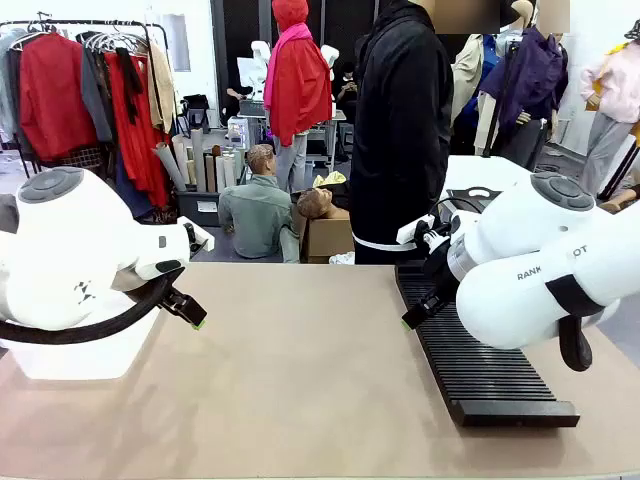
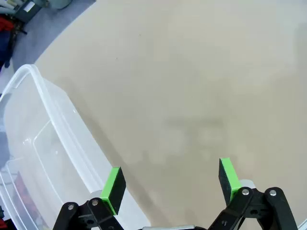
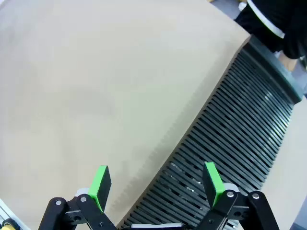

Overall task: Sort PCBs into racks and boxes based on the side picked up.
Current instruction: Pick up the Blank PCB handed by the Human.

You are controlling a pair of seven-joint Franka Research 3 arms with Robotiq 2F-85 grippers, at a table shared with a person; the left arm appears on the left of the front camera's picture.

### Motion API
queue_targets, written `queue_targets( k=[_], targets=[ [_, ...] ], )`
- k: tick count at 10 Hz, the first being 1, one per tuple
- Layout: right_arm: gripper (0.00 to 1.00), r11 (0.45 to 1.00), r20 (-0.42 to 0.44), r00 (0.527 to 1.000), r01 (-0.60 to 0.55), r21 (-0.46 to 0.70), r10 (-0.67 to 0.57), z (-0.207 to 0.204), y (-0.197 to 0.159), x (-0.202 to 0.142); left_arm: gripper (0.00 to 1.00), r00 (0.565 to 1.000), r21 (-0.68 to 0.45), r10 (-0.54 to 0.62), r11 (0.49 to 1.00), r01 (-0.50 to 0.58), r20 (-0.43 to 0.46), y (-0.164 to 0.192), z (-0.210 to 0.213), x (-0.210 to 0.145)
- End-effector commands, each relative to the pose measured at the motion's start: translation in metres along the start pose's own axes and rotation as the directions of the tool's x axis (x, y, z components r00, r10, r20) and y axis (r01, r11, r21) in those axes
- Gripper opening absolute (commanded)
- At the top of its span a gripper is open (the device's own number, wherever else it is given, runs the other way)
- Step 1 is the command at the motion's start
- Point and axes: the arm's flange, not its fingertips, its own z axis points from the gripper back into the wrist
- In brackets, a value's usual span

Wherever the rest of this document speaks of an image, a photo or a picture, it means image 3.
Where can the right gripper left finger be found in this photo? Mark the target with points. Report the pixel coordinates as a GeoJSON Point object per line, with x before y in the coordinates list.
{"type": "Point", "coordinates": [96, 191]}

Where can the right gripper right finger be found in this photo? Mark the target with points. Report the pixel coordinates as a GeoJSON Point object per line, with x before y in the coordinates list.
{"type": "Point", "coordinates": [216, 189]}

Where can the person's left hand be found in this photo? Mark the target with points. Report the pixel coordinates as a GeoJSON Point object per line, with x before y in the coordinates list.
{"type": "Point", "coordinates": [290, 63]}

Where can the black slotted PCB rack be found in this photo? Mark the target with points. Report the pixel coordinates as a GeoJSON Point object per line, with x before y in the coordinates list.
{"type": "Point", "coordinates": [239, 119]}

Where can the small yellow black object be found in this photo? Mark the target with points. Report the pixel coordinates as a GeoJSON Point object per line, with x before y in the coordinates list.
{"type": "Point", "coordinates": [7, 223]}

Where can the person in black jacket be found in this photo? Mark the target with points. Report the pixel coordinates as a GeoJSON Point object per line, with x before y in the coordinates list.
{"type": "Point", "coordinates": [263, 19]}

